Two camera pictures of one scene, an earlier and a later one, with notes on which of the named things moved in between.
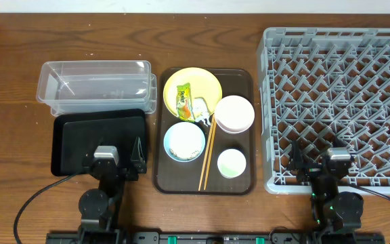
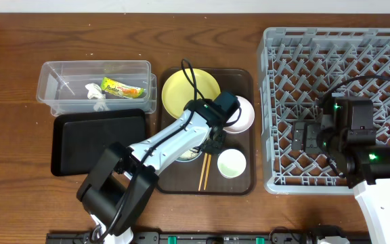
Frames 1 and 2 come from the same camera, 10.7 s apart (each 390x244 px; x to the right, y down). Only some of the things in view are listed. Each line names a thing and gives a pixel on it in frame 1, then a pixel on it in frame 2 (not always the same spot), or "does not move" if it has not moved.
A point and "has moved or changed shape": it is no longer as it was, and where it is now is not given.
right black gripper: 309,170 to 312,129
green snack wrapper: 183,103 to 121,89
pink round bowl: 234,114 does not move
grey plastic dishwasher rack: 342,87 does not move
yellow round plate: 202,85 does not move
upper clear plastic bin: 94,82 does not move
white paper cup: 231,163 does not move
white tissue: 200,110 has moved or changed shape
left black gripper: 140,167 to 213,151
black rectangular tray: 75,136 does not move
